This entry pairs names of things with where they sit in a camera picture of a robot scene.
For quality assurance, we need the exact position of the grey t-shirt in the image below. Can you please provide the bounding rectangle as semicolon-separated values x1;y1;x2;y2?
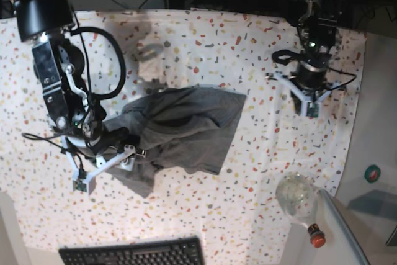
105;87;246;198

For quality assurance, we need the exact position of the green tape roll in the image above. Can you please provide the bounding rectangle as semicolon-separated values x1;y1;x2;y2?
364;164;381;184

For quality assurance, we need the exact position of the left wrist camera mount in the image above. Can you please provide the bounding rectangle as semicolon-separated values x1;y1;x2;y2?
266;71;347;118

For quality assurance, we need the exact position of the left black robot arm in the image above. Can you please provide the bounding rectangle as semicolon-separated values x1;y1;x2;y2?
272;0;346;96

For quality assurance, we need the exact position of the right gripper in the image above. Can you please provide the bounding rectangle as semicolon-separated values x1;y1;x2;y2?
66;127;140;171

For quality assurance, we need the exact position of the clear plastic bottle red cap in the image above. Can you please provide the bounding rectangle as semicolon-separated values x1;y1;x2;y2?
275;173;326;248

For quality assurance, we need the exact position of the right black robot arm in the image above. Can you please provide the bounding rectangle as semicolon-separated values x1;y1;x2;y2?
9;0;139;171

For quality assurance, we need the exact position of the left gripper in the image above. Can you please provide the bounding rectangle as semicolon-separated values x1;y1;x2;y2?
293;56;328;94

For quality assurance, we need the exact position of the terrazzo pattern tablecloth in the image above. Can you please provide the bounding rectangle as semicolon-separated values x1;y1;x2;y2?
1;11;366;264

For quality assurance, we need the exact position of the black computer keyboard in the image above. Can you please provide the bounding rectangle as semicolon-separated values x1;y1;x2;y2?
58;237;205;265

